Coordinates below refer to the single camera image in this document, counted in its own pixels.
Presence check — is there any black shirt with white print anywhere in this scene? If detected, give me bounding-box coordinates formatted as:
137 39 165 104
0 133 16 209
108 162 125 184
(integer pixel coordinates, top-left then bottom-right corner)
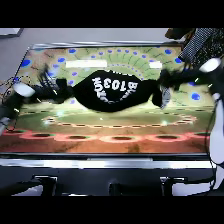
56 68 173 113

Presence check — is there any brown garment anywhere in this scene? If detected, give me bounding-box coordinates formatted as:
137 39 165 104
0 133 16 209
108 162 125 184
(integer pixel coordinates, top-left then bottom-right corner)
164 27 195 42

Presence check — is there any black white dotted garment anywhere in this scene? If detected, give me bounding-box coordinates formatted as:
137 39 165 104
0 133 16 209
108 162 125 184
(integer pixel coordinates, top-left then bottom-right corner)
178 27 224 68

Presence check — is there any silver frame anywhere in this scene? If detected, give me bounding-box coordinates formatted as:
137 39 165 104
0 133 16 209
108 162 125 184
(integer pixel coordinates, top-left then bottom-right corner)
0 157 214 197

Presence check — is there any black cable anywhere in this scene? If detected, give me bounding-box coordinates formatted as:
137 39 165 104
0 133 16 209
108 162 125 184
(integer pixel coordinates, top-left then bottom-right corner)
204 99 224 193

